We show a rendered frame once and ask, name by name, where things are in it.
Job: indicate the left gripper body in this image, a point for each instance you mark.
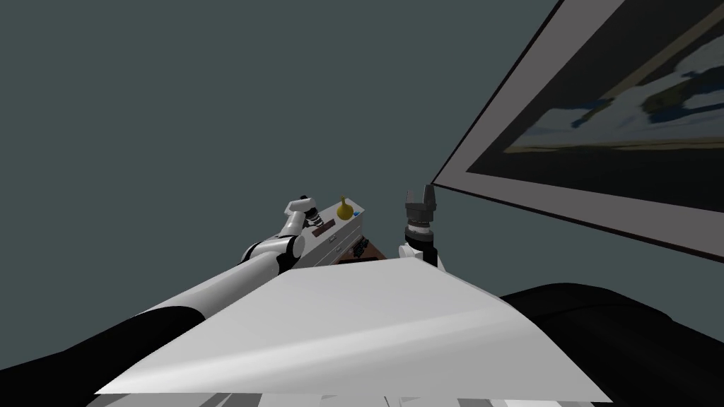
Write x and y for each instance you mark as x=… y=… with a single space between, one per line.
x=315 y=218

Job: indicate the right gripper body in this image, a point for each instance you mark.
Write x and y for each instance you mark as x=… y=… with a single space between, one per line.
x=420 y=213

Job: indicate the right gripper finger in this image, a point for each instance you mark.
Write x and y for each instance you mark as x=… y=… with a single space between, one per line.
x=430 y=196
x=410 y=198

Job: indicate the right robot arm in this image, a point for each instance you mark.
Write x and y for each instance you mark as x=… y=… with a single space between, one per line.
x=594 y=345

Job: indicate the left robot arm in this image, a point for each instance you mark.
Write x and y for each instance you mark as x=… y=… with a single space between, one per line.
x=226 y=282

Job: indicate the yellow vase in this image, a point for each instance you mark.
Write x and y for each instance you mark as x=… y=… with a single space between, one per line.
x=345 y=211

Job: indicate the white chest of drawers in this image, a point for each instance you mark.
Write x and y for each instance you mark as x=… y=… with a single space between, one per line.
x=339 y=240

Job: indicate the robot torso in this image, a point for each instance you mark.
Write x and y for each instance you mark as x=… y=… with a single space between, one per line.
x=362 y=333

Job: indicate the large framed wall picture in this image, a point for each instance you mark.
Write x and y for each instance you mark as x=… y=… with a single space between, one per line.
x=599 y=130

